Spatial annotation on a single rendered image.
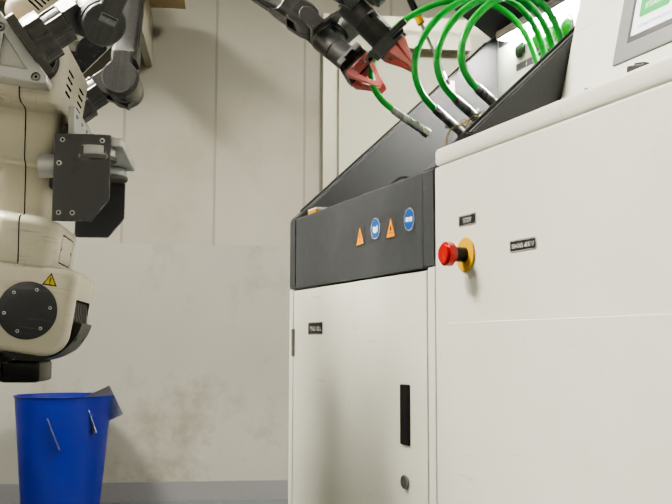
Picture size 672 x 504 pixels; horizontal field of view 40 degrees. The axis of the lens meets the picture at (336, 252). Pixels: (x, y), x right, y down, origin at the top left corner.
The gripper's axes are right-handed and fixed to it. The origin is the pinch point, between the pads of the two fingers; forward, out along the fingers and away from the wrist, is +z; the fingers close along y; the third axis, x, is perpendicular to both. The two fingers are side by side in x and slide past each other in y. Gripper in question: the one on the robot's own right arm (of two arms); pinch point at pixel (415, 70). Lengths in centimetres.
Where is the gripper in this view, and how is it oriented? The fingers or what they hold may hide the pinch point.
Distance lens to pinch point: 192.9
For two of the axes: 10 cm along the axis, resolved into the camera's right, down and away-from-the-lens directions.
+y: 6.9, -7.1, 1.5
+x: -1.3, 0.9, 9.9
